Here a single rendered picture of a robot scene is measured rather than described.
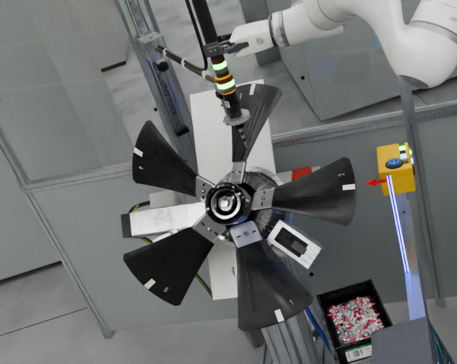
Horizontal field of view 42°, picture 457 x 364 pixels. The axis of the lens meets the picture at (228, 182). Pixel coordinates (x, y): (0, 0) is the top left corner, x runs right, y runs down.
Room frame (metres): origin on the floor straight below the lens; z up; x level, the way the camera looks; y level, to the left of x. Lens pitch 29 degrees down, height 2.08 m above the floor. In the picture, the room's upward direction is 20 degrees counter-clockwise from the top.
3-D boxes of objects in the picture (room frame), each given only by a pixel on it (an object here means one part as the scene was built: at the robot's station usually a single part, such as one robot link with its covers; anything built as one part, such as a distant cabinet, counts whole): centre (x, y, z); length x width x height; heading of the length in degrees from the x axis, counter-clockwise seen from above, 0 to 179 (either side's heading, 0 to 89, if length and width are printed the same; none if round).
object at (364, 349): (1.22, -0.21, 0.85); 0.22 x 0.17 x 0.07; 176
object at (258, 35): (1.41, -0.18, 1.65); 0.11 x 0.10 x 0.07; 70
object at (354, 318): (1.21, -0.20, 0.83); 0.19 x 0.14 x 0.04; 176
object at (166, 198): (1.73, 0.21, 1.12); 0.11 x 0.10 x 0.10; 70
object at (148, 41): (2.04, 0.09, 1.53); 0.10 x 0.07 x 0.08; 15
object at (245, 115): (1.45, -0.07, 1.49); 0.09 x 0.07 x 0.10; 15
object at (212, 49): (1.41, -0.08, 1.65); 0.07 x 0.03 x 0.03; 70
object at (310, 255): (1.45, -0.13, 0.98); 0.20 x 0.16 x 0.20; 160
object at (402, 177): (1.60, -0.52, 1.02); 0.16 x 0.10 x 0.11; 160
